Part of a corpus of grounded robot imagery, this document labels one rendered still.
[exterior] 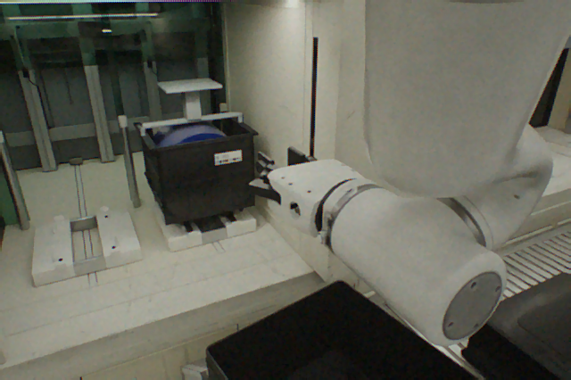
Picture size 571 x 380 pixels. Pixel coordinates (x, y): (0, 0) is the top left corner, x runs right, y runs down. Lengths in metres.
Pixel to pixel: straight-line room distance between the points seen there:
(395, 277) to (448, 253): 0.04
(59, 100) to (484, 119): 1.43
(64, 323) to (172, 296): 0.19
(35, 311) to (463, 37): 0.85
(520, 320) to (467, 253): 0.57
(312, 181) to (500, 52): 0.30
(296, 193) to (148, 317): 0.46
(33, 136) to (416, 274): 1.38
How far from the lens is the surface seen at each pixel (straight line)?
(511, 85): 0.20
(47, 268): 0.96
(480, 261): 0.33
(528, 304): 0.95
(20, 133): 1.55
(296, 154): 0.56
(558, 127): 2.15
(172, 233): 0.98
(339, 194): 0.40
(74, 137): 1.55
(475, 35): 0.18
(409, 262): 0.33
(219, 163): 0.91
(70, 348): 0.81
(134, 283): 0.90
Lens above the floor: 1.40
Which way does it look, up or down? 25 degrees down
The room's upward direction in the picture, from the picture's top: straight up
